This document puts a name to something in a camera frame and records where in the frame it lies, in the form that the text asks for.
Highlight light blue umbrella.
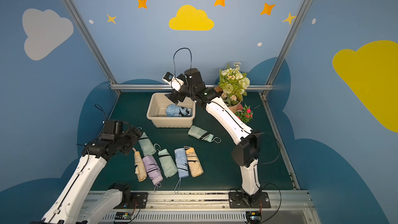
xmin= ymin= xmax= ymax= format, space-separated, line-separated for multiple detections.
xmin=166 ymin=104 xmax=182 ymax=117
xmin=179 ymin=107 xmax=192 ymax=117
xmin=174 ymin=148 xmax=189 ymax=194

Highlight mint green umbrella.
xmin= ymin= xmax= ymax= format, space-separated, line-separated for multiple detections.
xmin=188 ymin=125 xmax=222 ymax=144
xmin=138 ymin=132 xmax=157 ymax=157
xmin=154 ymin=144 xmax=178 ymax=178

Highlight beige yellow umbrella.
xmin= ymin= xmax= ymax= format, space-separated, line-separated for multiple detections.
xmin=184 ymin=146 xmax=204 ymax=177

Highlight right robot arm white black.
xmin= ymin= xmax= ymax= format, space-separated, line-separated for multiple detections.
xmin=163 ymin=68 xmax=262 ymax=205

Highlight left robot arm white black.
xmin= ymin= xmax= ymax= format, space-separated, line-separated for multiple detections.
xmin=39 ymin=120 xmax=143 ymax=224

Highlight beige plastic storage box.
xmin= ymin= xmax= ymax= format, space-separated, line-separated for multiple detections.
xmin=146 ymin=93 xmax=195 ymax=128

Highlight beige umbrella left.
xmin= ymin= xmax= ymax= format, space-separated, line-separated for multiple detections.
xmin=133 ymin=148 xmax=147 ymax=182

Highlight lilac purple umbrella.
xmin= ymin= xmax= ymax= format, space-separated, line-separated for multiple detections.
xmin=143 ymin=155 xmax=163 ymax=192

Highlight terracotta pot with white flowers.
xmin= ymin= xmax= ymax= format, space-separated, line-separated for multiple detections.
xmin=215 ymin=62 xmax=250 ymax=113

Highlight small white pot pink flowers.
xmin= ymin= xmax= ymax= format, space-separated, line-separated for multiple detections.
xmin=235 ymin=104 xmax=254 ymax=123

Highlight left circuit board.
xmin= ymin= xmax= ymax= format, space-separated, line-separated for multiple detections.
xmin=114 ymin=212 xmax=134 ymax=222

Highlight circuit board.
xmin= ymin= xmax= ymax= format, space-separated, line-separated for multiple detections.
xmin=245 ymin=211 xmax=262 ymax=224
xmin=114 ymin=212 xmax=134 ymax=222

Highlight right circuit board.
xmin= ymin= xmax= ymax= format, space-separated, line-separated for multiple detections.
xmin=245 ymin=211 xmax=262 ymax=224

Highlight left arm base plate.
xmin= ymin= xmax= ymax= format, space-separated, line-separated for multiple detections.
xmin=115 ymin=192 xmax=148 ymax=209

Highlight aluminium mounting rail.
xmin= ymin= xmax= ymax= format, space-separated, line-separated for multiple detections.
xmin=48 ymin=189 xmax=321 ymax=224

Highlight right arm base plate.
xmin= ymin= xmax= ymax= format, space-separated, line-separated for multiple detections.
xmin=228 ymin=191 xmax=271 ymax=209

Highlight aluminium frame left post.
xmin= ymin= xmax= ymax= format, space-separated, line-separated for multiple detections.
xmin=61 ymin=0 xmax=117 ymax=86

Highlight aluminium frame post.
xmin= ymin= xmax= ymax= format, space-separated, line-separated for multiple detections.
xmin=61 ymin=0 xmax=117 ymax=86
xmin=261 ymin=0 xmax=313 ymax=98

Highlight aluminium frame right post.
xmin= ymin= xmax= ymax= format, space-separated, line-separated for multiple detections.
xmin=261 ymin=0 xmax=313 ymax=98

